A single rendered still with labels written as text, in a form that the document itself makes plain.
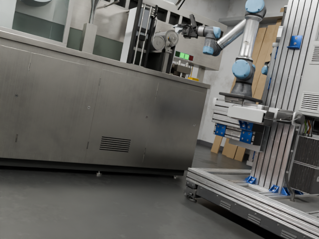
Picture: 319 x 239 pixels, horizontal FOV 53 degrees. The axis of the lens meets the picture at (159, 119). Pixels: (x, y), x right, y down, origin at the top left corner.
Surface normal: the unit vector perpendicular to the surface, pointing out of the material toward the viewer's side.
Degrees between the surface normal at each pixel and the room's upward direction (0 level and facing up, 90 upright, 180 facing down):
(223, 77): 90
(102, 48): 90
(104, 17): 90
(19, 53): 90
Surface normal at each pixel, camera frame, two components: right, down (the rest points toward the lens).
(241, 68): -0.45, 0.10
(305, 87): -0.77, -0.11
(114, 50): 0.51, 0.15
